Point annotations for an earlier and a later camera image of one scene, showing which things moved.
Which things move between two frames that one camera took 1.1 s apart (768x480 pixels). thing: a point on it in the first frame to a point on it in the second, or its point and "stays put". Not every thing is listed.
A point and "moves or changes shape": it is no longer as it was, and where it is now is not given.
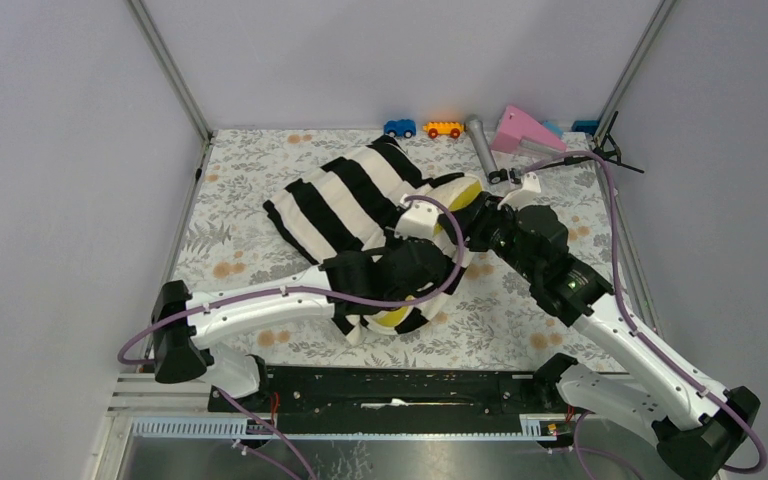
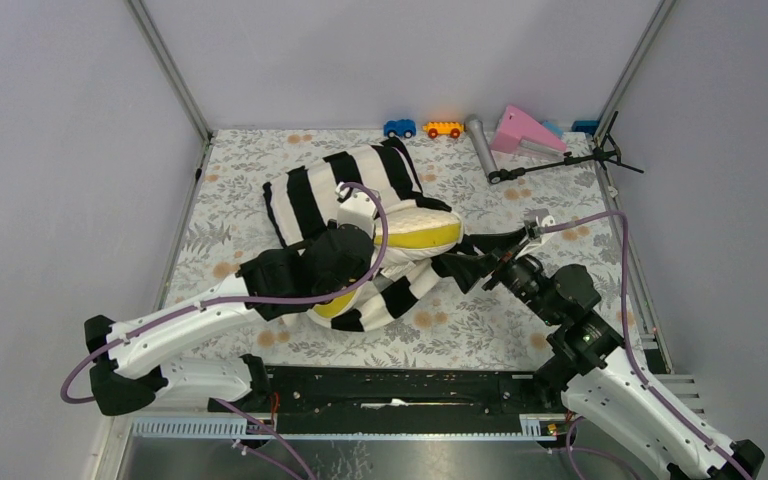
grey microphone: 482,146 stays put
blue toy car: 401,127 stays put
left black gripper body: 391,245 to 364,270
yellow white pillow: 439,196 moves or changes shape
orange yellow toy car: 435,128 stays put
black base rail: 385,399 stays put
